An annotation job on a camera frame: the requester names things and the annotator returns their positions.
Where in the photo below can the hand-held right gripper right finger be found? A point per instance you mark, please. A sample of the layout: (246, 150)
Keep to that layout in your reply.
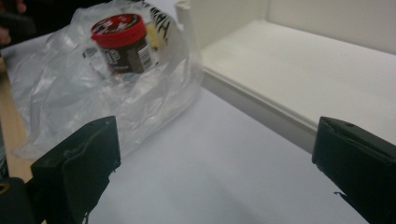
(358, 165)

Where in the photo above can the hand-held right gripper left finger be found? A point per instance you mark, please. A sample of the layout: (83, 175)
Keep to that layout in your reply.
(84, 165)

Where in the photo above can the clear printed plastic bag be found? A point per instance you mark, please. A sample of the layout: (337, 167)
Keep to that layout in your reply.
(77, 99)

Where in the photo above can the red-lidded brown candy jar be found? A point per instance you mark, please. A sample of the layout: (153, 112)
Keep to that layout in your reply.
(124, 43)

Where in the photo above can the white plastic bin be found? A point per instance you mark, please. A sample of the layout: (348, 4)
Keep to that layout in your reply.
(295, 68)

